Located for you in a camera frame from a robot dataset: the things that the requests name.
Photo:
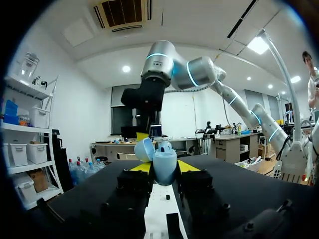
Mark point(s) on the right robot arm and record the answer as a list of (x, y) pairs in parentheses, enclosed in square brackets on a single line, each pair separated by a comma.
[(199, 72)]

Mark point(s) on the white earbud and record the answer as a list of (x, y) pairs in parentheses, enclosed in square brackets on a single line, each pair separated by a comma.
[(165, 146)]

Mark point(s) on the light blue earbud case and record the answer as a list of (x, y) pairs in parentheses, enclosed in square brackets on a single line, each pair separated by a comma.
[(163, 169)]

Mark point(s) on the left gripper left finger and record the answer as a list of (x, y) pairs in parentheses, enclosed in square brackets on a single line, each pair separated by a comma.
[(132, 189)]

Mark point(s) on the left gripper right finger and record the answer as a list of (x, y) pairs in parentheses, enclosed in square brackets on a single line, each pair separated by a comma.
[(197, 189)]

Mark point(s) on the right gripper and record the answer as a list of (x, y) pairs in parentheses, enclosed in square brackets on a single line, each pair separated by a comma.
[(145, 95)]

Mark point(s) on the person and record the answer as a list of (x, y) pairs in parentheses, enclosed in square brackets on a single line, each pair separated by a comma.
[(312, 82)]

